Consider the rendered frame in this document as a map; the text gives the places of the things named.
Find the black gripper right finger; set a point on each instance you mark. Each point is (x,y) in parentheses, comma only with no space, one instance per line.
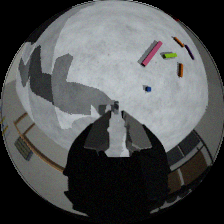
(140,138)

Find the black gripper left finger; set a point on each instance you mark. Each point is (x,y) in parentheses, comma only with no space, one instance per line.
(89,142)

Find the pink rod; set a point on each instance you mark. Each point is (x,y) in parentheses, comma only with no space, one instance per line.
(151,53)

